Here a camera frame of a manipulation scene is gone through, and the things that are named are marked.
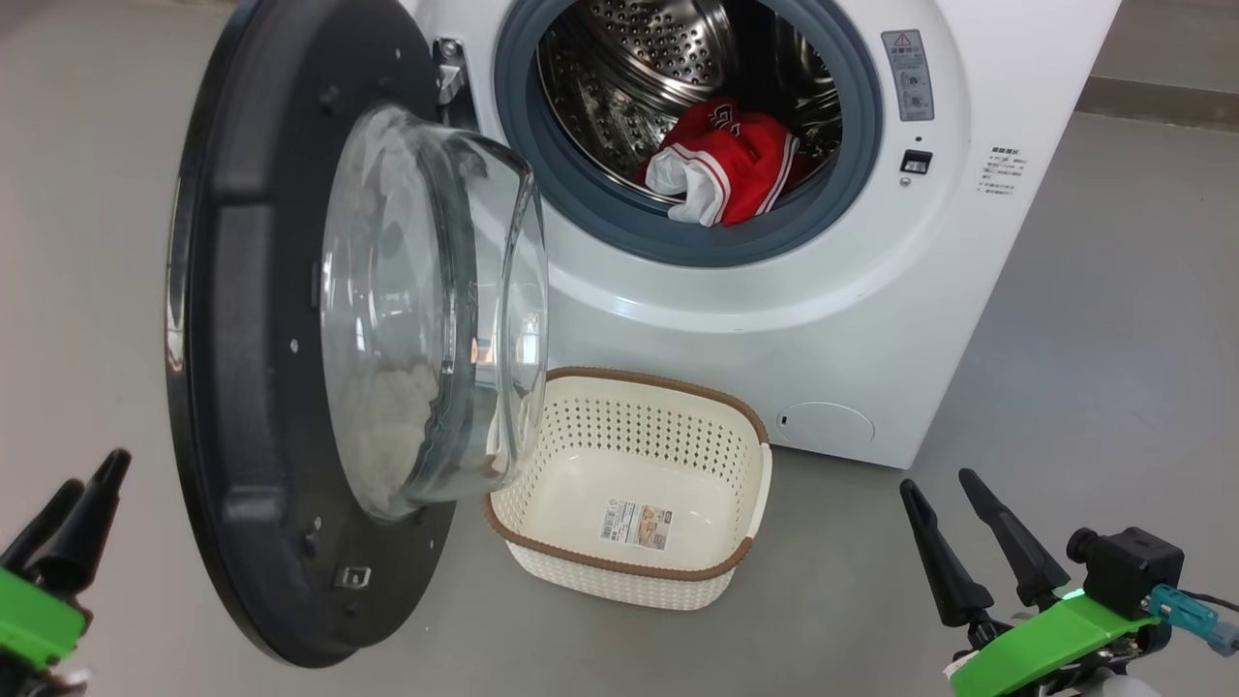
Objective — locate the metal door hinge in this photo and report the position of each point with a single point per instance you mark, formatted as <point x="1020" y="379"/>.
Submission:
<point x="448" y="73"/>

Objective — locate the round white filter cover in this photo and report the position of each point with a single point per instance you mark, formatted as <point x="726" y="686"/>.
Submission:
<point x="826" y="426"/>

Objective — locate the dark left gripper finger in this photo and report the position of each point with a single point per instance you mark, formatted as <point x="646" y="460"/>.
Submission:
<point x="87" y="532"/>
<point x="44" y="523"/>

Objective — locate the black door lock socket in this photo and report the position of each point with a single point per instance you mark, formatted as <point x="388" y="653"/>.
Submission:
<point x="916" y="162"/>

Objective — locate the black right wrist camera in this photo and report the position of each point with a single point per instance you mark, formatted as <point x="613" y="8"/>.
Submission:
<point x="1128" y="571"/>

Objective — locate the grey warning sticker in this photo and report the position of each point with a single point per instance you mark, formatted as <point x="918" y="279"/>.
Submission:
<point x="908" y="77"/>

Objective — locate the red number 23 jersey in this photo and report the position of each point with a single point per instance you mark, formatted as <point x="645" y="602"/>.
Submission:
<point x="736" y="165"/>

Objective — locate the paper basket label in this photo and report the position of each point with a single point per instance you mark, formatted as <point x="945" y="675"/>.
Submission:
<point x="636" y="524"/>

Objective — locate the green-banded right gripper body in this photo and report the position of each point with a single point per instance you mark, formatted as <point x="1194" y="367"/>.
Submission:
<point x="1045" y="649"/>

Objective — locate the black round washer door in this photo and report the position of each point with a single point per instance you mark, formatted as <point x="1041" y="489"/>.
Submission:
<point x="252" y="387"/>

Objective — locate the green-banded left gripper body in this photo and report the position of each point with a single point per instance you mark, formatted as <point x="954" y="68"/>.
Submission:
<point x="34" y="615"/>

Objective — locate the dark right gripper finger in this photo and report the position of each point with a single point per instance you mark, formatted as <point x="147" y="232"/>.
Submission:
<point x="953" y="590"/>
<point x="1031" y="571"/>

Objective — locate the cream perforated laundry basket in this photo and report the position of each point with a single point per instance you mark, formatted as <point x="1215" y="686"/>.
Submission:
<point x="629" y="581"/>

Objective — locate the steel washer drum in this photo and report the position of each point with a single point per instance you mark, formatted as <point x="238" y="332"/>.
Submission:
<point x="629" y="68"/>

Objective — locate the grey rubber door gasket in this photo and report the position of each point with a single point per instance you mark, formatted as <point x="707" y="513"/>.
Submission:
<point x="600" y="218"/>

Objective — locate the white front-load washing machine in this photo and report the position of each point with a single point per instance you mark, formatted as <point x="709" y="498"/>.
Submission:
<point x="774" y="339"/>

